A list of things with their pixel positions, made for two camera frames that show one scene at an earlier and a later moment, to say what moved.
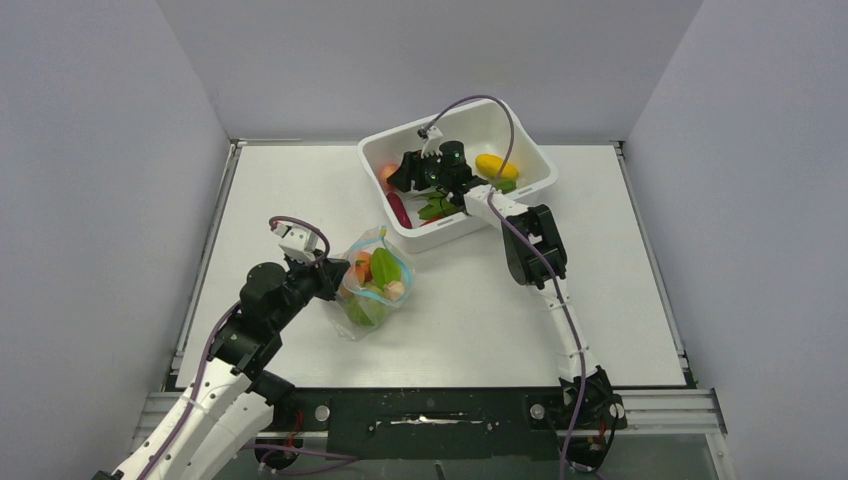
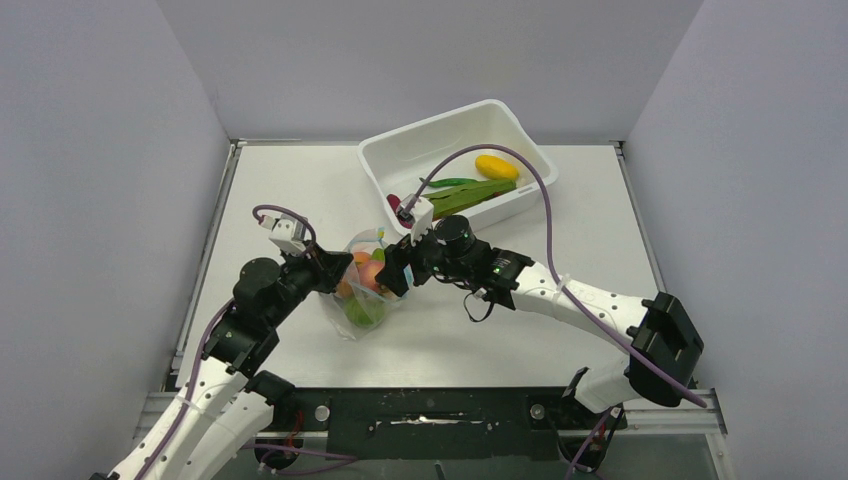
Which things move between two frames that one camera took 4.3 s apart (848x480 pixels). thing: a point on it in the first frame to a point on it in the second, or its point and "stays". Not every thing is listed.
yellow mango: [490, 164] stays
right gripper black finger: [400, 179] to [396, 275]
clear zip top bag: [379, 284] stays
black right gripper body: [428, 171] to [427, 258]
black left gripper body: [311, 280] stays
